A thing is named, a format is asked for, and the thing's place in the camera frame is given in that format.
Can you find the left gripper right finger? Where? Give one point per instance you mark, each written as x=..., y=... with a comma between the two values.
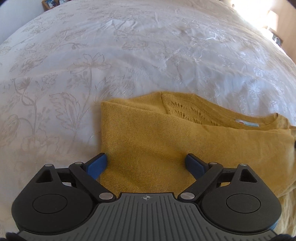
x=205, y=174

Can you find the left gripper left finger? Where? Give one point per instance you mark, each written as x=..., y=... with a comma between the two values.
x=86, y=175

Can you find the mustard yellow knit sweater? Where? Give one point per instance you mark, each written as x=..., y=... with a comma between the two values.
x=146, y=140

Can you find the white floral bedspread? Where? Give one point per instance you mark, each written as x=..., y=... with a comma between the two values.
x=56, y=69

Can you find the wooden picture frame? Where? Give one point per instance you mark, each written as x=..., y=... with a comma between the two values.
x=49, y=4

